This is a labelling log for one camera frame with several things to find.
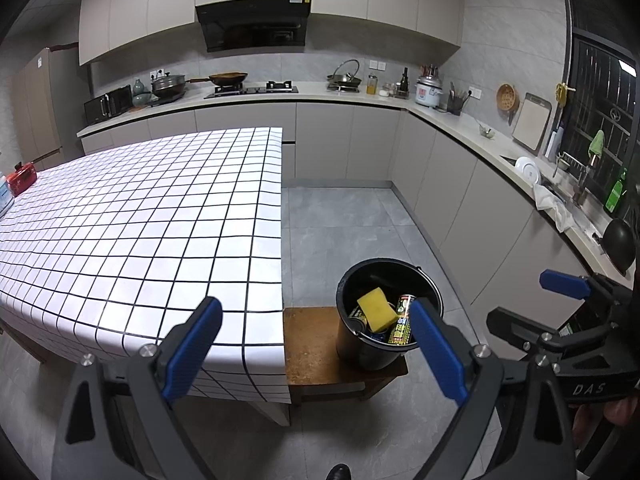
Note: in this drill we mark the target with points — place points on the round bamboo strainer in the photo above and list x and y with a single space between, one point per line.
507 96

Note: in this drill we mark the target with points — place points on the green hanging cloth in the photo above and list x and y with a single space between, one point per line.
596 144

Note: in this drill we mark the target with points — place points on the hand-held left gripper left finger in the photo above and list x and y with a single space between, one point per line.
195 350

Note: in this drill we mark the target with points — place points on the yellow black can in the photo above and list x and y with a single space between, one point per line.
401 324

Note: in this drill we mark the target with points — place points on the white dish cloth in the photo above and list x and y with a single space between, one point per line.
550 205

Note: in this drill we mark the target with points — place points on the yellow hanging item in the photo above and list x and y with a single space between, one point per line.
562 92

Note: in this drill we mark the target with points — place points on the barred window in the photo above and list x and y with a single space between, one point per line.
600 85

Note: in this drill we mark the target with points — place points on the green ceramic vase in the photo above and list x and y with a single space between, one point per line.
138 87

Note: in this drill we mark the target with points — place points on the black gas stove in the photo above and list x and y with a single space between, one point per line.
250 90

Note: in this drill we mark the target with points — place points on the small red appliance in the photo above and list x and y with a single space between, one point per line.
22 180

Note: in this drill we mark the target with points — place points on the person's right hand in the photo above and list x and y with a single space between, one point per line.
620 412

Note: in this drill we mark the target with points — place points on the brown wok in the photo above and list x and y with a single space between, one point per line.
227 78

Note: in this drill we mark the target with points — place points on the dark glass bottle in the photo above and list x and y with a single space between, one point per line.
405 85

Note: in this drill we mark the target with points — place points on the yellow oil bottle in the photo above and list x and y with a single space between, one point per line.
371 87

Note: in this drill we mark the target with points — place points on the white cutting board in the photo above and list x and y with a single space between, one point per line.
531 125

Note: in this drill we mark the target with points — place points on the black pan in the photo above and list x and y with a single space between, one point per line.
617 245

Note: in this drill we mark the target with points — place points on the black range hood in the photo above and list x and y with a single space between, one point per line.
250 25

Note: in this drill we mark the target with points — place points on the black shoe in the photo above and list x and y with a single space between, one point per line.
338 472

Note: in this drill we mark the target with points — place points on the black microwave oven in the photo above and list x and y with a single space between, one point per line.
107 105

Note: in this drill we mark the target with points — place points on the black utensil holder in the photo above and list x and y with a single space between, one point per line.
455 105

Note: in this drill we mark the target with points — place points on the black bucket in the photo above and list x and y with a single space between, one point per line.
360 355

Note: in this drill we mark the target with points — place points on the black lidded pot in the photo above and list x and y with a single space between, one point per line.
169 86

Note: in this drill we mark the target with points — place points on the yellow green sponge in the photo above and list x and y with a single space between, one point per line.
377 310

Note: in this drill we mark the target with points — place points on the white blue container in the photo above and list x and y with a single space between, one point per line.
4 195

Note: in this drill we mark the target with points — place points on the white plate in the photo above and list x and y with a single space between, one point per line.
527 170

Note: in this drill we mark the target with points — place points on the wooden stool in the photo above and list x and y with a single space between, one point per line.
315 350

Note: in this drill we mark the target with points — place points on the grey kitchen counter cabinets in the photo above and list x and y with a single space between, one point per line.
350 140

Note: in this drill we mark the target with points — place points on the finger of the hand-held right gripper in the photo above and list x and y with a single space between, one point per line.
565 284
520 332

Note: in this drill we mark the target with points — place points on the beige refrigerator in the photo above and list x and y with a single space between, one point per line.
40 105

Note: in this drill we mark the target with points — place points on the white checked tablecloth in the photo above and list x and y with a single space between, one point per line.
150 240

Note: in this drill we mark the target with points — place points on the white rice cooker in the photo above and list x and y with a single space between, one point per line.
428 94

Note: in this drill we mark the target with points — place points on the green detergent bottle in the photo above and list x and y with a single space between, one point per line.
615 192

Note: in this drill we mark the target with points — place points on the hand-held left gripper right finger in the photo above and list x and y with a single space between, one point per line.
440 350

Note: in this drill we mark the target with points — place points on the small grey bowl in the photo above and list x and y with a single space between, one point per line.
486 132

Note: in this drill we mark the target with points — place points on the metal sink rack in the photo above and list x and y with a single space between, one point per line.
574 162

